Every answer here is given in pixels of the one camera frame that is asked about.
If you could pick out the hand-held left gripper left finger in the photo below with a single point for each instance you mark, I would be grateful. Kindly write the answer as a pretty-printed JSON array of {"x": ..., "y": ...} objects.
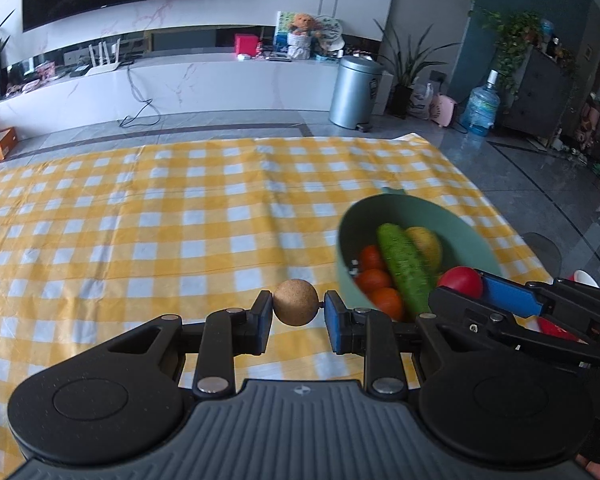
[{"x": 262, "y": 322}]

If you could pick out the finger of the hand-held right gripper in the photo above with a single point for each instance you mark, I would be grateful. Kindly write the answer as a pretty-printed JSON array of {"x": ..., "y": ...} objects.
[
  {"x": 512, "y": 297},
  {"x": 470, "y": 312}
]

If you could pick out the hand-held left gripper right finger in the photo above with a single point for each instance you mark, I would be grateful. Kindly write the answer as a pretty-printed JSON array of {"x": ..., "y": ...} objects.
[{"x": 335, "y": 325}]

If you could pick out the red cherry tomato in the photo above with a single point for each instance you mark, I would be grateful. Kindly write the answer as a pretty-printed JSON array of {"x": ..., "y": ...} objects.
[{"x": 460, "y": 281}]

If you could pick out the brown kiwi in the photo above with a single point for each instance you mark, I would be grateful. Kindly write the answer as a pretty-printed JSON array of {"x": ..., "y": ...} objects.
[{"x": 295, "y": 302}]

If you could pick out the orange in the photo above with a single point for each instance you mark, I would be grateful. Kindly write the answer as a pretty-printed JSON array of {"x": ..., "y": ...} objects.
[
  {"x": 387, "y": 302},
  {"x": 375, "y": 280},
  {"x": 372, "y": 257}
]

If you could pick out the yellow-green pear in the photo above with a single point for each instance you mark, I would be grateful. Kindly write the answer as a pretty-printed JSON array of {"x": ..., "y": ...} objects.
[{"x": 425, "y": 247}]

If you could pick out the green cucumber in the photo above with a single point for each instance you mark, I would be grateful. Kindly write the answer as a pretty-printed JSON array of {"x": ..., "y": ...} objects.
[{"x": 405, "y": 265}]

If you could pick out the green colander bowl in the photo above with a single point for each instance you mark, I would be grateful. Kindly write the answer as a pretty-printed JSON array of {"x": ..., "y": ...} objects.
[{"x": 375, "y": 215}]

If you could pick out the red printed packet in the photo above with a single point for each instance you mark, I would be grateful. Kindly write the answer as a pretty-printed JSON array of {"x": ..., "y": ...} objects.
[{"x": 555, "y": 330}]

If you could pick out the yellow checkered tablecloth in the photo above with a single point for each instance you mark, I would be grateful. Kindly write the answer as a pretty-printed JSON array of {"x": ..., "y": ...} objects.
[{"x": 130, "y": 210}]

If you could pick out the blue water jug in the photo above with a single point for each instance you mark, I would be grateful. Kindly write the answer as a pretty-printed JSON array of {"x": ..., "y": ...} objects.
[{"x": 480, "y": 107}]

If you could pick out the pink small appliance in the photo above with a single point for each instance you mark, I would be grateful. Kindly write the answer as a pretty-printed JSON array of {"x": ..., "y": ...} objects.
[{"x": 442, "y": 110}]

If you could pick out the dark grey cabinet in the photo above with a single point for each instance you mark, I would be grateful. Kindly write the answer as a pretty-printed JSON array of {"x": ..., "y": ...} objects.
[{"x": 540, "y": 95}]

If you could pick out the white plastic bag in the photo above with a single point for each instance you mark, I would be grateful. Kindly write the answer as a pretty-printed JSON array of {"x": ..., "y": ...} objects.
[{"x": 420, "y": 102}]

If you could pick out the grey metal trash can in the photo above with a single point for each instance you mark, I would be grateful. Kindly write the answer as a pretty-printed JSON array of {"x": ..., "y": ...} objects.
[{"x": 355, "y": 92}]

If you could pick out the white marble tv console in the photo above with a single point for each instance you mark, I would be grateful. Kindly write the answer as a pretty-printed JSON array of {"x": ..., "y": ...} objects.
[{"x": 205, "y": 90}]

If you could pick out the potted plant in black pot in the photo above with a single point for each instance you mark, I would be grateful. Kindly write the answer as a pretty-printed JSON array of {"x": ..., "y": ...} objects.
[{"x": 405, "y": 70}]

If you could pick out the trailing vine plant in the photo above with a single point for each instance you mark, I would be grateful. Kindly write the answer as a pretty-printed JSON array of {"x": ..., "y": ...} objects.
[{"x": 512, "y": 45}]

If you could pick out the pink box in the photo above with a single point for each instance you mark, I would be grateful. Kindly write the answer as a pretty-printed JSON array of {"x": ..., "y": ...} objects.
[{"x": 245, "y": 45}]

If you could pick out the blue printed box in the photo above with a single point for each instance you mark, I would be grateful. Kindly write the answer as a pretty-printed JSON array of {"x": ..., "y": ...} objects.
[{"x": 281, "y": 32}]

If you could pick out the round printed fan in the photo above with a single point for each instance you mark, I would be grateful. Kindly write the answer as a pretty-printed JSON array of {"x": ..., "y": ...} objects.
[{"x": 330, "y": 32}]

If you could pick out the white router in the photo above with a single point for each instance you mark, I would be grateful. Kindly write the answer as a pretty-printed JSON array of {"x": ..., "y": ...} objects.
[{"x": 102, "y": 67}]

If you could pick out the brown teddy bear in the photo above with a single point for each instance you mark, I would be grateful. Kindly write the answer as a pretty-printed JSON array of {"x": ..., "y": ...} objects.
[{"x": 301, "y": 24}]

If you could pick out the small photo frame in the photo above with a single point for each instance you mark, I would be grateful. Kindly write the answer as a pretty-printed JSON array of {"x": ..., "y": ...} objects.
[{"x": 46, "y": 71}]

